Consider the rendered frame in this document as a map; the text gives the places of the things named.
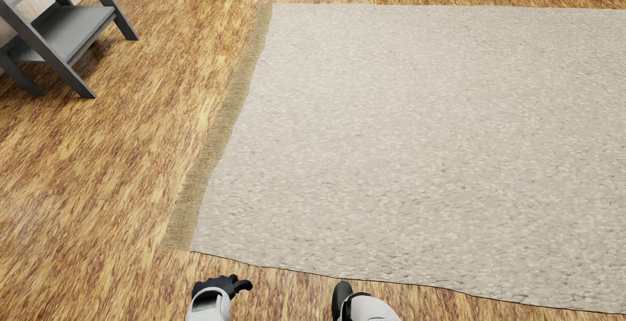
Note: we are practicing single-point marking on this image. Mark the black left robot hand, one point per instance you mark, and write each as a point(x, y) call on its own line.
point(222, 282)

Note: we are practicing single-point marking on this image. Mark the dark gray shelves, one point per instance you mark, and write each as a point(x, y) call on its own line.
point(68, 30)

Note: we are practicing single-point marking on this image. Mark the black right robot foot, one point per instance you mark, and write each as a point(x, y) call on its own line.
point(340, 296)

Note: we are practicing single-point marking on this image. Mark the beige fringed rug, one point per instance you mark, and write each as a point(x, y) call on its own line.
point(415, 154)

